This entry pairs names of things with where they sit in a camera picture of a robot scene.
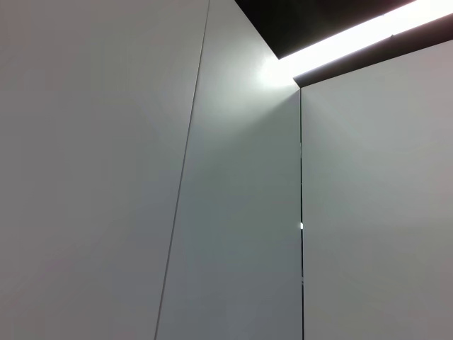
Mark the bright ceiling light strip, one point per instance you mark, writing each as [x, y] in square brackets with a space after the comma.
[354, 39]

